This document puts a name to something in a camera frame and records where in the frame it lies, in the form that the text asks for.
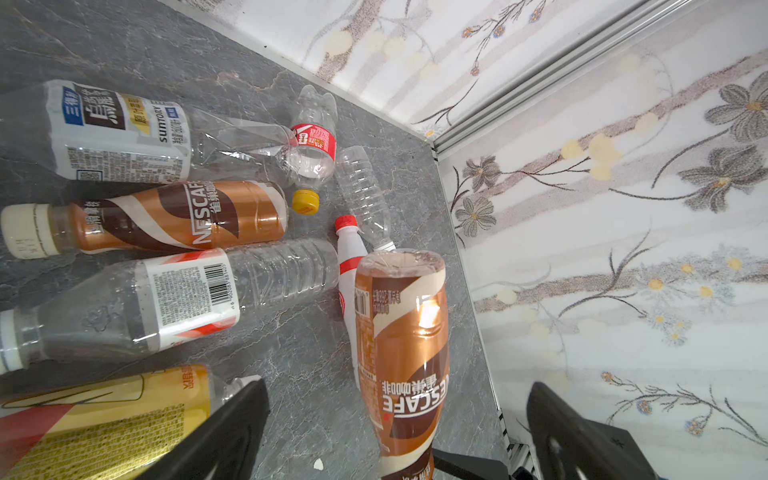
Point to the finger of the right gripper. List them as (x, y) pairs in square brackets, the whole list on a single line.
[(470, 467)]

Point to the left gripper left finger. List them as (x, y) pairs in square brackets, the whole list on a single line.
[(226, 445)]

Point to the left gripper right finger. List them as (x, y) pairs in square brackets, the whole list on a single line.
[(569, 446)]

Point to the yellow red tea bottle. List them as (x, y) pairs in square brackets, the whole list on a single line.
[(114, 429)]

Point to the brown Nescafe bottle front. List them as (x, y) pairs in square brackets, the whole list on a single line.
[(403, 355)]

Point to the brown nescafe bottle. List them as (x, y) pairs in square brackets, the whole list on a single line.
[(403, 355), (186, 216)]

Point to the clear bottle red-white label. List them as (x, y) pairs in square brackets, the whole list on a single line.
[(134, 309)]

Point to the brown Nescafe bottle back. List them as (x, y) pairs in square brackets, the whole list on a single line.
[(186, 216)]

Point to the white bottle red cap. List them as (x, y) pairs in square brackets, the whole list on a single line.
[(351, 250)]

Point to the yellow bottle cap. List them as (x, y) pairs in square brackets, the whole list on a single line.
[(306, 202)]

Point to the clear ribbed bottle white cap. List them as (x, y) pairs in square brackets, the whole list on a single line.
[(364, 197)]

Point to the crushed bottle red label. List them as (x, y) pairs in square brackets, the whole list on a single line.
[(314, 118)]

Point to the Suntory white label bottle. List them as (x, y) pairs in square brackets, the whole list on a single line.
[(87, 133)]

